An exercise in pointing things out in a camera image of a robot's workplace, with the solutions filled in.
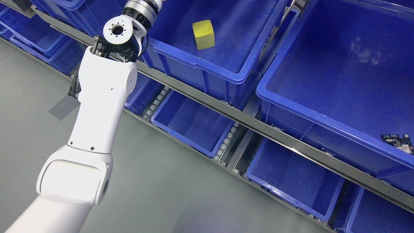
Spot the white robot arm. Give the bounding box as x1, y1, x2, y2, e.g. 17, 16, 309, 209
6, 0, 163, 233

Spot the circuit board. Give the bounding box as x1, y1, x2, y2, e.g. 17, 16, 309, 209
380, 134, 414, 155

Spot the blue plastic bin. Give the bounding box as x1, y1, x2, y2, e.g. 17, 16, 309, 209
344, 188, 414, 233
150, 91, 234, 158
0, 4, 85, 74
125, 72, 164, 115
256, 0, 414, 195
246, 139, 344, 222
143, 0, 291, 104
30, 0, 130, 37

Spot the yellow foam block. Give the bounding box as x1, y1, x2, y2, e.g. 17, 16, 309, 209
192, 20, 215, 50

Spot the steel shelf rack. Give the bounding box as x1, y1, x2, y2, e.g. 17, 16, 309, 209
0, 0, 414, 233

